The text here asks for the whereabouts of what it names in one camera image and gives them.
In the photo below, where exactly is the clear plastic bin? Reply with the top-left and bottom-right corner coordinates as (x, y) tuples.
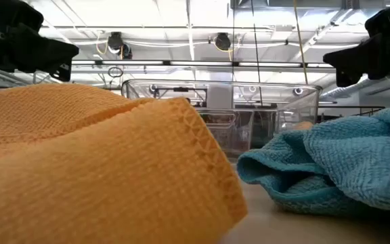
(121, 79), (324, 160)
(194, 107), (279, 159)

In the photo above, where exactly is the orange microfiber towel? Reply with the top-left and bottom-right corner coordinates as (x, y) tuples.
(0, 83), (249, 244)

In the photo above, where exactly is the thin black hanging cable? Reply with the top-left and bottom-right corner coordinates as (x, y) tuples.
(231, 0), (236, 82)

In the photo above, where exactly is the long ceiling strip light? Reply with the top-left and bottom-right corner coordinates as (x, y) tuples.
(71, 60), (337, 68)

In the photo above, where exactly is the yellow cable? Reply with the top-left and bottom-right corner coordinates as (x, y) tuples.
(292, 0), (309, 85)

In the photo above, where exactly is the black round ceiling fixture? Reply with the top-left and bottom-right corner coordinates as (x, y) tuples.
(106, 31), (133, 60)
(214, 32), (232, 52)

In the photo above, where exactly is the blue microfiber towel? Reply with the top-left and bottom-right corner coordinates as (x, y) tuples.
(236, 102), (390, 227)

